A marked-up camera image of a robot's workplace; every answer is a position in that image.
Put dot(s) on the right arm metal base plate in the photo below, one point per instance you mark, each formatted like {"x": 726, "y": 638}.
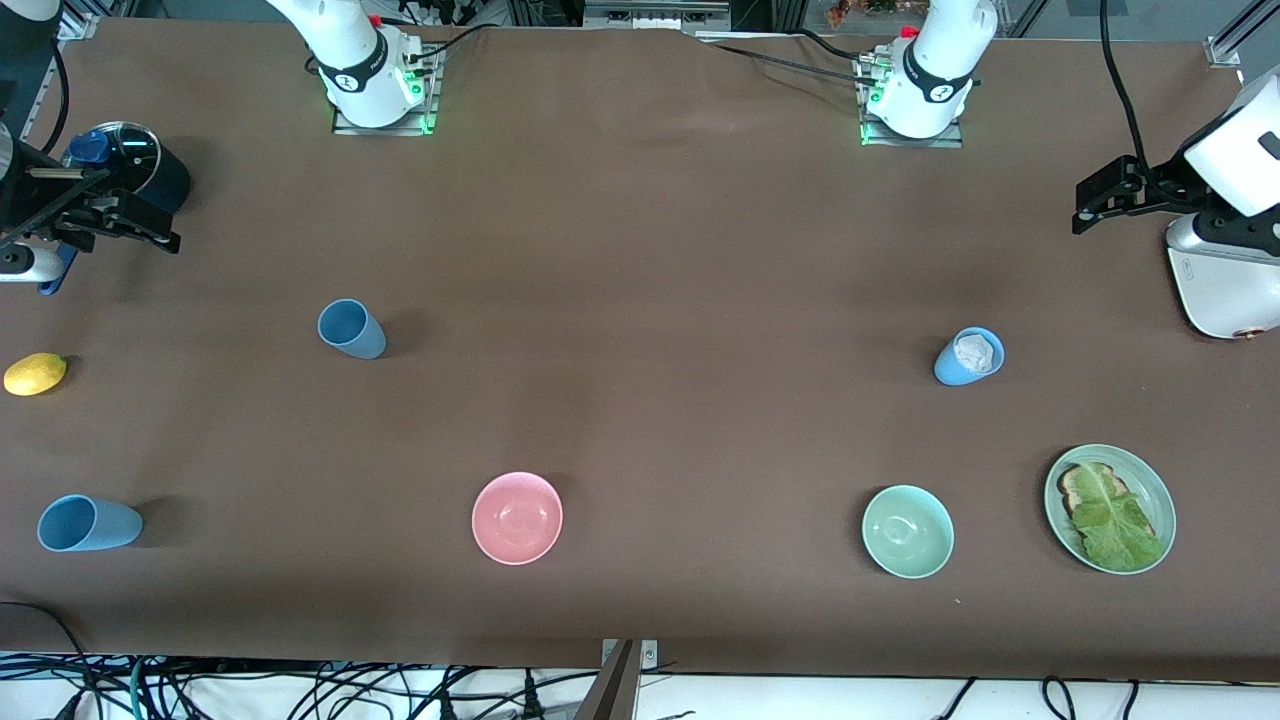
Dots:
{"x": 428, "y": 100}

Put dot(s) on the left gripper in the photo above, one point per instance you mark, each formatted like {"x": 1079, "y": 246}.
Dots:
{"x": 1166, "y": 185}

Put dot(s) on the mint green bowl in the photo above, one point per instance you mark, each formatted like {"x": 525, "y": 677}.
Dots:
{"x": 908, "y": 531}

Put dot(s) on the glass lid blue knob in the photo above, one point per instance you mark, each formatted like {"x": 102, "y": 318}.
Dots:
{"x": 135, "y": 150}

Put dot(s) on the mint green plate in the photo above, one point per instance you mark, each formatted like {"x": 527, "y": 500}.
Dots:
{"x": 1152, "y": 492}

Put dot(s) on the dark blue saucepan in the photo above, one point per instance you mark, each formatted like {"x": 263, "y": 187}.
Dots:
{"x": 170, "y": 185}

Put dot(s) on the orange brown plant decoration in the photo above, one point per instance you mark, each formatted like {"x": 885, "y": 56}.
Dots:
{"x": 850, "y": 12}

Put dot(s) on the green lettuce leaf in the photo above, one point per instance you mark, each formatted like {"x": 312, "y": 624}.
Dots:
{"x": 1110, "y": 525}

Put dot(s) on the small metal table bracket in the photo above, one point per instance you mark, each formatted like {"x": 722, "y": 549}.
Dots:
{"x": 650, "y": 655}

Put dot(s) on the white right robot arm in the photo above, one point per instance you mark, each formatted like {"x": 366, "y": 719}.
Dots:
{"x": 350, "y": 50}

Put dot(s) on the pink bowl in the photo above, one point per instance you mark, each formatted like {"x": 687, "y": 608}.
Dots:
{"x": 517, "y": 518}

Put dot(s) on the aluminium frame rail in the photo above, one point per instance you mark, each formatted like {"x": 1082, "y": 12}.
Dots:
{"x": 78, "y": 40}
{"x": 1225, "y": 50}

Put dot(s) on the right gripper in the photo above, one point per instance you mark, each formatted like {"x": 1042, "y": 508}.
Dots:
{"x": 22, "y": 197}

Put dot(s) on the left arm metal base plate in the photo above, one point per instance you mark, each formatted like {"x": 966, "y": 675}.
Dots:
{"x": 950, "y": 140}

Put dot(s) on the white paper wad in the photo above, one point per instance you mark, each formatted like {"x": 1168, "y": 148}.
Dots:
{"x": 975, "y": 352}

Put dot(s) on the grey metal pole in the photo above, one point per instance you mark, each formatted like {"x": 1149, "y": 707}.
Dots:
{"x": 612, "y": 695}

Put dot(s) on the white toaster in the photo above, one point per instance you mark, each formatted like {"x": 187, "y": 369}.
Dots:
{"x": 1230, "y": 300}

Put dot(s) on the toast slice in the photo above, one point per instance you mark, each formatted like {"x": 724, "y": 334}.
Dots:
{"x": 1070, "y": 490}

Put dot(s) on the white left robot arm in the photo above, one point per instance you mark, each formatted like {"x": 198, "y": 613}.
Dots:
{"x": 940, "y": 60}

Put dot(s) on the grey power strip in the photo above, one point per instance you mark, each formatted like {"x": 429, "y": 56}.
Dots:
{"x": 650, "y": 15}

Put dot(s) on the blue plastic cup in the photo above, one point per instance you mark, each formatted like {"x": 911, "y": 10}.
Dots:
{"x": 355, "y": 335}
{"x": 100, "y": 525}
{"x": 950, "y": 372}

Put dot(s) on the yellow lemon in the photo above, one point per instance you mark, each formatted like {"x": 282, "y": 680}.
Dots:
{"x": 35, "y": 374}

